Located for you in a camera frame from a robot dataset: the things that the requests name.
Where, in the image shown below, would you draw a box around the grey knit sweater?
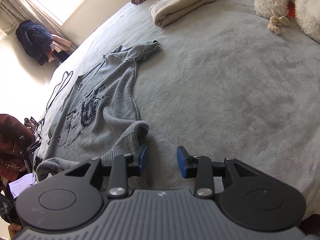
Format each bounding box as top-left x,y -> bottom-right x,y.
35,41 -> 160,181

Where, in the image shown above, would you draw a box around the hanging dark clothes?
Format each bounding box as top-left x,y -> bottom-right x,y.
15,20 -> 74,65

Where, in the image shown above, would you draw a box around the person's left hand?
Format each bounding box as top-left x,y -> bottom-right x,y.
8,223 -> 22,239

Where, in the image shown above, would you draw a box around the purple knit garment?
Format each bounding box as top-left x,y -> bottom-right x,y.
9,173 -> 37,198

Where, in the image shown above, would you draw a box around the person in red jacket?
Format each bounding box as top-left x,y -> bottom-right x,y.
0,113 -> 42,181

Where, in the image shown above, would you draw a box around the grey bed sheet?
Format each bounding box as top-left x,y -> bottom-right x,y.
34,0 -> 319,216

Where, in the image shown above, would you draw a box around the folded beige garment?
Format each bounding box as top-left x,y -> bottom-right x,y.
150,0 -> 215,27

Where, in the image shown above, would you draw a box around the white plush toy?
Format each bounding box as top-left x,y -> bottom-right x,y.
254,0 -> 319,42

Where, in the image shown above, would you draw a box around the black cable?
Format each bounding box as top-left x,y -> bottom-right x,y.
32,70 -> 74,131

